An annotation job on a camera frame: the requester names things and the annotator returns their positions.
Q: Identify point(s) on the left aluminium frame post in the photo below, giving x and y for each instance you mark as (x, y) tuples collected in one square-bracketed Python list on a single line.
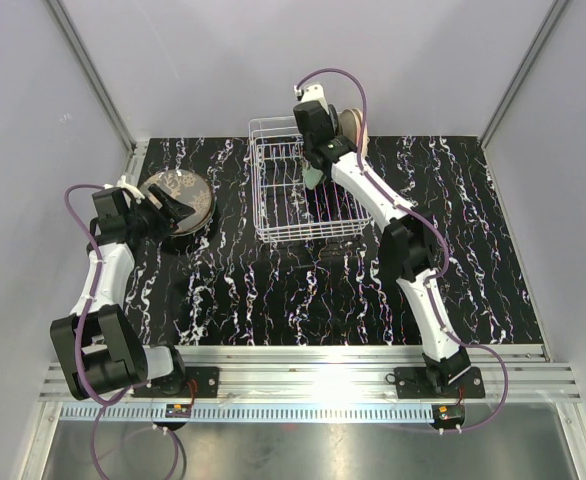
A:
[(69, 31)]

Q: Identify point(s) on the aluminium frame post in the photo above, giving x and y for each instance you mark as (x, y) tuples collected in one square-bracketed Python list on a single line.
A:
[(533, 53), (69, 31)]

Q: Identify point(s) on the pink cream branch plate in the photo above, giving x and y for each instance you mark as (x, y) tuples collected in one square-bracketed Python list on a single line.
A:
[(350, 121)]

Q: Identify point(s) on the green plate with flower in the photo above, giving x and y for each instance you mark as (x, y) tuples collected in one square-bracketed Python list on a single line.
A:
[(311, 176)]

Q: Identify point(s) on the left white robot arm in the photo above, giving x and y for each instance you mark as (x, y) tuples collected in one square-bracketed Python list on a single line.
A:
[(96, 345)]

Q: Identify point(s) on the orange cream leaf plate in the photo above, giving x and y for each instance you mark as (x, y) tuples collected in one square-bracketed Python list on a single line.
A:
[(361, 132)]

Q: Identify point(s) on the white wire dish rack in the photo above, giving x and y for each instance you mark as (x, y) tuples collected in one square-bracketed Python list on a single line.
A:
[(284, 209)]

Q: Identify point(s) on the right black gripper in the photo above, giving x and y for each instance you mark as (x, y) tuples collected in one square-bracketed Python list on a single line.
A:
[(328, 123)]

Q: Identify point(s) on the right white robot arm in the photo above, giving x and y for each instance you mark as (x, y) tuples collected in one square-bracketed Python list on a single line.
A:
[(408, 246)]

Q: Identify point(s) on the aluminium mounting rail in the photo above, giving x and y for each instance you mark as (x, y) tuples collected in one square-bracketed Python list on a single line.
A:
[(360, 374)]

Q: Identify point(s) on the dark striped rim plate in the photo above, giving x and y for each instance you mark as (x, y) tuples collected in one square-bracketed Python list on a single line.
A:
[(334, 117)]

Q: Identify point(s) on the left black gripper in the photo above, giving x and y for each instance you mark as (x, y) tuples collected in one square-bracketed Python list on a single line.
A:
[(171, 212)]

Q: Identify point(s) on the white slotted cable duct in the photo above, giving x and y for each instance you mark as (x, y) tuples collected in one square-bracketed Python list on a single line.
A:
[(407, 413)]

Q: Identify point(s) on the grey reindeer snowflake plate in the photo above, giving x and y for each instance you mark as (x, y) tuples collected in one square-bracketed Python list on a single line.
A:
[(183, 185)]

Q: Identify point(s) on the right aluminium frame post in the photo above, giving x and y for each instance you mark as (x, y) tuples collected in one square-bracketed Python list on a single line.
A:
[(533, 53)]

